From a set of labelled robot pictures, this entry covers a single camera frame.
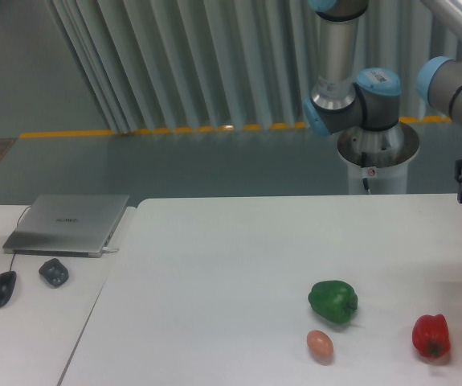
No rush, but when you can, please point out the silver closed laptop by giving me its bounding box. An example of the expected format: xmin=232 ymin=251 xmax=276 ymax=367
xmin=2 ymin=195 xmax=129 ymax=258

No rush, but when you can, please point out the black computer mouse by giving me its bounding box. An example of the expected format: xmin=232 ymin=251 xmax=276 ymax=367
xmin=0 ymin=270 xmax=17 ymax=308

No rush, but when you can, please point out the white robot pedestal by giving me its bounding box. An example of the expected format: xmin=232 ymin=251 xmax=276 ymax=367
xmin=337 ymin=122 xmax=419 ymax=195

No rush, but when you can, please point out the green bell pepper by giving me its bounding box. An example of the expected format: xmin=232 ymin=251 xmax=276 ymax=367
xmin=308 ymin=280 xmax=358 ymax=324

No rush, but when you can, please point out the black mouse cable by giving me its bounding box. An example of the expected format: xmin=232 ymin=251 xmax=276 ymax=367
xmin=8 ymin=205 xmax=33 ymax=274

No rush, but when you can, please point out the red bell pepper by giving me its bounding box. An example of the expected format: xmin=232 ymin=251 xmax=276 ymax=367
xmin=411 ymin=314 xmax=451 ymax=359

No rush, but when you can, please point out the brown egg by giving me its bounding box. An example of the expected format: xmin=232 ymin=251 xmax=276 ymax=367
xmin=306 ymin=330 xmax=334 ymax=359

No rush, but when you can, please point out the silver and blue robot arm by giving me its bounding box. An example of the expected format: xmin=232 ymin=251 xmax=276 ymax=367
xmin=303 ymin=1 xmax=462 ymax=205

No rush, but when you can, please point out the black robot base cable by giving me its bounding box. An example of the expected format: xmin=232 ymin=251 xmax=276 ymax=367
xmin=359 ymin=151 xmax=373 ymax=196

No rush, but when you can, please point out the black power adapter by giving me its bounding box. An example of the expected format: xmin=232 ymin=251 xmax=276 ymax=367
xmin=39 ymin=258 xmax=69 ymax=288

